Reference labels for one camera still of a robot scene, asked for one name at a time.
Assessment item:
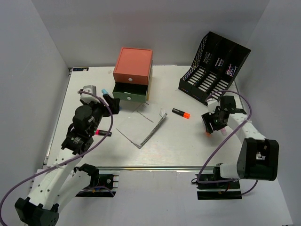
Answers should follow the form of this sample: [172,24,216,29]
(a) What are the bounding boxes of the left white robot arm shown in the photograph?
[15,90,120,226]

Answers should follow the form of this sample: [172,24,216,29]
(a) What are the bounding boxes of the black label sticker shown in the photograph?
[72,67,89,72]

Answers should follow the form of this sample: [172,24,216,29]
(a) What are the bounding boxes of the white safety instructions booklet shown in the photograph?
[117,102,167,149]

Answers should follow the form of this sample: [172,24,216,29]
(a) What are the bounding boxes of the pastel purple highlighter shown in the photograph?
[221,128,227,136]

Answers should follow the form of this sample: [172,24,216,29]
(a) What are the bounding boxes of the black orange highlighter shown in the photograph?
[172,108,190,119]

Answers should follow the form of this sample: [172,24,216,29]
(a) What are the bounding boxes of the black file organizer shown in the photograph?
[178,32,251,105]

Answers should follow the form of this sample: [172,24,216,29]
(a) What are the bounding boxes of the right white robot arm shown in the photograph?
[202,96,279,188]

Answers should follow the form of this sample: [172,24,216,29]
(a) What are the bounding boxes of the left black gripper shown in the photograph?
[80,94,119,136]

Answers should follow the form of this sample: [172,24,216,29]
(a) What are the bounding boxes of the green drawer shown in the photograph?
[112,82,148,103]

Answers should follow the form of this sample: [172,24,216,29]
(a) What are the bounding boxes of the purple cable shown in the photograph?
[196,90,259,196]
[0,91,115,226]

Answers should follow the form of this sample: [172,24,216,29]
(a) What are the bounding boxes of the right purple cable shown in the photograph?
[196,90,259,196]

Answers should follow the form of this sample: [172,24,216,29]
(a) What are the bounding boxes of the orange top drawer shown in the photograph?
[113,47,153,85]

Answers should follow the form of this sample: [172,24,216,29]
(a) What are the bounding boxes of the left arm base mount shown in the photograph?
[73,163,119,197]

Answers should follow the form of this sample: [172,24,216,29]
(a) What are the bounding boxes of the black pink highlighter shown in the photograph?
[95,129,112,137]

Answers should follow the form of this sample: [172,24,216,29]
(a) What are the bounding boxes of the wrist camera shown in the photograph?
[78,85,99,104]
[206,98,220,115]

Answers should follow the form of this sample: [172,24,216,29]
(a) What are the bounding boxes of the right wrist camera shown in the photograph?
[206,98,220,115]

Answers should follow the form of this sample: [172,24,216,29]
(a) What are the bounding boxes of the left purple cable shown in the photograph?
[0,91,115,226]

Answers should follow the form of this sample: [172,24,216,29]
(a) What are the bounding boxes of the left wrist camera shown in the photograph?
[78,85,99,104]

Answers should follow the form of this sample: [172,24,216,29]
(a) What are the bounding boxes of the pastel blue highlighter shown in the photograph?
[102,89,108,95]

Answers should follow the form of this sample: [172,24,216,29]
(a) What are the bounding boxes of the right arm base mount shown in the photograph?
[191,164,242,200]

